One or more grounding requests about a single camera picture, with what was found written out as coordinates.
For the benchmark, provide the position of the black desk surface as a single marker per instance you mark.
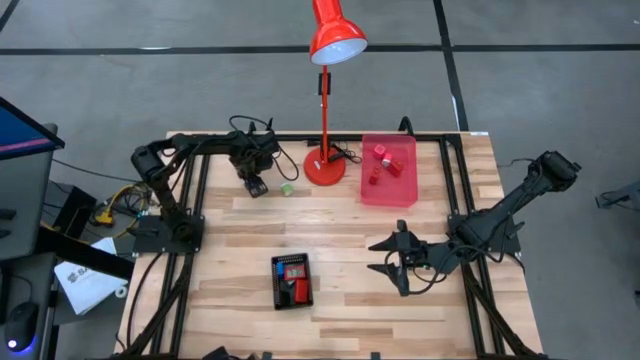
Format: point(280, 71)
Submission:
point(15, 280)

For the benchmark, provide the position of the black mesh basket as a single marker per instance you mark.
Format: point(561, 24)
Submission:
point(292, 258)

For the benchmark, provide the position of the green cube charger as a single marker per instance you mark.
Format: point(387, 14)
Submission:
point(287, 189)

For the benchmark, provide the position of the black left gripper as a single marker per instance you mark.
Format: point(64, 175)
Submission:
point(252, 152)

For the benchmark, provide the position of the red desk lamp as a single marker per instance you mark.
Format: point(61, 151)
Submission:
point(335, 35)

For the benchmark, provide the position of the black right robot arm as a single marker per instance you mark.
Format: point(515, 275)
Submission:
point(500, 210)

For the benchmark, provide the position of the computer monitor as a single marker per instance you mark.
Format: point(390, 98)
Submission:
point(20, 132)

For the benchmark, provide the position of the pink translucent bin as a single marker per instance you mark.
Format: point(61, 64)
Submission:
point(400, 192)

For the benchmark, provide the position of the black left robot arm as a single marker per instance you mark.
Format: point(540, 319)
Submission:
point(200, 142)

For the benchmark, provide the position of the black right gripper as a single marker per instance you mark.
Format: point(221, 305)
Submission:
point(417, 252)

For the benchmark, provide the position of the red rectangular box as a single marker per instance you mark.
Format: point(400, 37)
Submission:
point(301, 291)

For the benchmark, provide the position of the black desk crossbar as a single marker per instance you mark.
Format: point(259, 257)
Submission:
point(85, 257)

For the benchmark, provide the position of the black aluminium table frame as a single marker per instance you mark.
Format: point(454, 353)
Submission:
point(440, 137)

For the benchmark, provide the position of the black frame hook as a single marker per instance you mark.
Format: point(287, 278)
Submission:
point(406, 125)
point(251, 129)
point(269, 124)

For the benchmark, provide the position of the pink cube charger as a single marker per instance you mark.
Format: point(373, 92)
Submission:
point(379, 151)

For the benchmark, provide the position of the white paper booklet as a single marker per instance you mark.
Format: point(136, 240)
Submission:
point(85, 285)

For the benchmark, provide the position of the red pocket calculator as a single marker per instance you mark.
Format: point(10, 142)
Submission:
point(295, 271)

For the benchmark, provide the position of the black box under desk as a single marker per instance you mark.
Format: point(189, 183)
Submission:
point(70, 205)

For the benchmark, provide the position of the small dark red gadget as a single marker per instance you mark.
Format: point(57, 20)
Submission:
point(374, 176)

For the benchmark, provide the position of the black computer mouse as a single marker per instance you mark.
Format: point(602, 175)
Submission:
point(21, 325)

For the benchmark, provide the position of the red cube charger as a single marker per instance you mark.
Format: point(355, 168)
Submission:
point(395, 168)

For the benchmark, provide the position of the grey chair base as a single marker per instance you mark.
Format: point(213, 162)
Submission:
point(622, 200)

